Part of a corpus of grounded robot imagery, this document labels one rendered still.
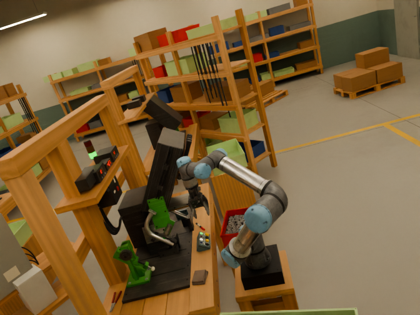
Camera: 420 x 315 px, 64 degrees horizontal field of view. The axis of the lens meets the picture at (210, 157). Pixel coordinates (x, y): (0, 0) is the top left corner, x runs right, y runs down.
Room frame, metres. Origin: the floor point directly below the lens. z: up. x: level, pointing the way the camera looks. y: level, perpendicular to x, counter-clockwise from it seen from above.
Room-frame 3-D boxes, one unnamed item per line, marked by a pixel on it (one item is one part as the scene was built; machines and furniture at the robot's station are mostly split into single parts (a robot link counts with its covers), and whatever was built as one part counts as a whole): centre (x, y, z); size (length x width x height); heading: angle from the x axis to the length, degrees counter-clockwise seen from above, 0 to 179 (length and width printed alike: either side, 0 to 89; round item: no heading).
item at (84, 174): (1.87, 0.73, 1.59); 0.15 x 0.07 x 0.07; 175
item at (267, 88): (8.65, -1.75, 0.22); 1.20 x 0.80 x 0.44; 124
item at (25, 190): (2.17, 0.79, 1.36); 1.49 x 0.09 x 0.97; 175
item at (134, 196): (2.26, 0.62, 1.07); 0.30 x 0.18 x 0.34; 175
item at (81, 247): (2.18, 0.86, 1.23); 1.30 x 0.05 x 0.09; 175
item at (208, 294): (2.12, 0.21, 0.82); 1.50 x 0.14 x 0.15; 175
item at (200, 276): (1.60, 0.26, 0.91); 0.10 x 0.08 x 0.03; 162
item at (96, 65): (10.84, 2.55, 1.12); 3.22 x 0.55 x 2.23; 84
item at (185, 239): (2.15, 0.49, 0.89); 1.10 x 0.42 x 0.02; 175
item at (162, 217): (2.07, 0.43, 1.17); 0.13 x 0.12 x 0.20; 175
